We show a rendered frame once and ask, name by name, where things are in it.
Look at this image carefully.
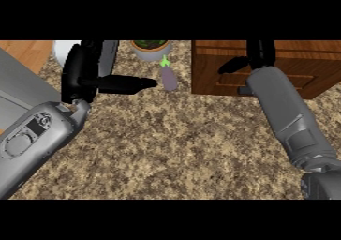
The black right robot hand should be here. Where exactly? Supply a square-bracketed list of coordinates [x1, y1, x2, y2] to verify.
[216, 39, 278, 75]

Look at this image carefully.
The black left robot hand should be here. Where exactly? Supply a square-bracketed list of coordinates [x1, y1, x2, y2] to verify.
[60, 39, 160, 105]

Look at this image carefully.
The brown wooden drawer cabinet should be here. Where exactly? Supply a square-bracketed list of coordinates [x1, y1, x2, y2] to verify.
[192, 39, 341, 100]

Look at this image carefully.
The grey upright panel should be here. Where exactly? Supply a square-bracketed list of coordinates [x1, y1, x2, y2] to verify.
[98, 39, 121, 79]

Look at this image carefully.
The white round container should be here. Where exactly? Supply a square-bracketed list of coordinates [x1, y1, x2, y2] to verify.
[52, 39, 82, 68]

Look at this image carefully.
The grey flat appliance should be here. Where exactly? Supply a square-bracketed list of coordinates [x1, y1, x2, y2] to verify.
[0, 42, 62, 131]

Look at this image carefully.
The grey plant pot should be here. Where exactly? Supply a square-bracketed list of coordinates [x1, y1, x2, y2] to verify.
[130, 39, 173, 62]

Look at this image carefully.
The purple eggplant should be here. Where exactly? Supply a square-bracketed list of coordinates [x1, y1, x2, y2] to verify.
[158, 54, 179, 92]

